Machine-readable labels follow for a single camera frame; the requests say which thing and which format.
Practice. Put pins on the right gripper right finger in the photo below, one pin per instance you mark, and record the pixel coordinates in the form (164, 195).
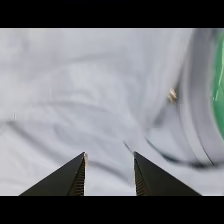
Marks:
(155, 181)

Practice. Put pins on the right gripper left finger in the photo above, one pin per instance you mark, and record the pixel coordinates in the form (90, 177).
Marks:
(70, 181)

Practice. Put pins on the white shirt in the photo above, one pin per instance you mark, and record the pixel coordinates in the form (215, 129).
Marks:
(83, 90)

